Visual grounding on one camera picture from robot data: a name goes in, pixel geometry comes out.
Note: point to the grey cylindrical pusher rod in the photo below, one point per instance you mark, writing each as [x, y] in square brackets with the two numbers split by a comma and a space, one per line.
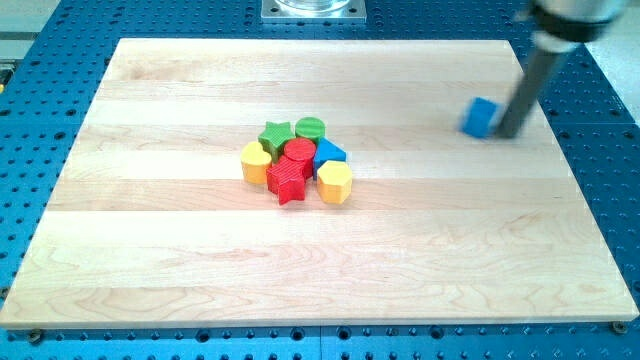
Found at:
[541, 67]

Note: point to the light wooden board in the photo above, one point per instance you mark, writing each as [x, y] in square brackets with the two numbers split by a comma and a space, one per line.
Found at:
[151, 224]

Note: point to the green cylinder block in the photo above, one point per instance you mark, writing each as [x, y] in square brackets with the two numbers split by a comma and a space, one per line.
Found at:
[311, 128]

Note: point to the blue cube block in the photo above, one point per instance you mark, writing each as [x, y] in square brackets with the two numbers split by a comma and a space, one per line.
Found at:
[479, 118]

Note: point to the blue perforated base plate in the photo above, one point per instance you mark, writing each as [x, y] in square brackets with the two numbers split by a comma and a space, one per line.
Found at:
[592, 107]

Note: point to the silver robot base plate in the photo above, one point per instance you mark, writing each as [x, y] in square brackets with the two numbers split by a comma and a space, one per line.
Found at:
[313, 11]

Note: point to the blue triangle block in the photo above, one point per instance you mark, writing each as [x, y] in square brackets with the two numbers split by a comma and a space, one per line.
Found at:
[327, 151]

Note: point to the green star block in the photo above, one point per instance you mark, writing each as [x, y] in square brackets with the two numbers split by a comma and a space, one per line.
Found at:
[274, 137]

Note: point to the red star block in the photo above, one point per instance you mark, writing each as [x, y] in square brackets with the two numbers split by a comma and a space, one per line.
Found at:
[286, 180]

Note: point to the red cylinder block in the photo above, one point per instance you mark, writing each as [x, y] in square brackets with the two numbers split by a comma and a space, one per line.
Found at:
[302, 150]

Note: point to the yellow hexagon block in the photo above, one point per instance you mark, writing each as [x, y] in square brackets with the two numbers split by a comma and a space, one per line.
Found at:
[334, 181]

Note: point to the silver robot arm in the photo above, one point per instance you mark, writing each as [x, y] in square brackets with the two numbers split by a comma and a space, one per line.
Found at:
[564, 24]

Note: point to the yellow heart block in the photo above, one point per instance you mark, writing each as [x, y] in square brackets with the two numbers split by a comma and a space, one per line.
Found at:
[255, 162]

